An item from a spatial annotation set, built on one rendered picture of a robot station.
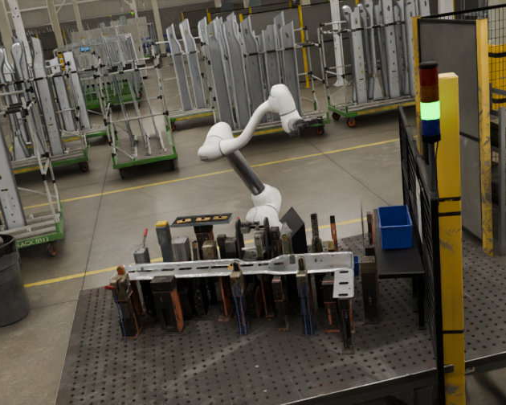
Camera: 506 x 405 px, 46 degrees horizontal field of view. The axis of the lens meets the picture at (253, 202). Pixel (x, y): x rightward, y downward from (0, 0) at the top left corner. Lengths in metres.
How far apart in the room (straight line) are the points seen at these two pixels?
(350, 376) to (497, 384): 1.37
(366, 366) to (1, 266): 3.44
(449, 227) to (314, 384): 0.93
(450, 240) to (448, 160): 0.35
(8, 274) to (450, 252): 3.89
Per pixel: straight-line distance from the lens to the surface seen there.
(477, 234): 5.49
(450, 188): 2.55
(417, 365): 2.93
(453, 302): 2.77
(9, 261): 5.46
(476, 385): 4.00
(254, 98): 10.29
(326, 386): 2.82
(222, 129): 3.73
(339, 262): 3.21
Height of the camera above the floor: 2.40
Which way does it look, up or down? 19 degrees down
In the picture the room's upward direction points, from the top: 8 degrees counter-clockwise
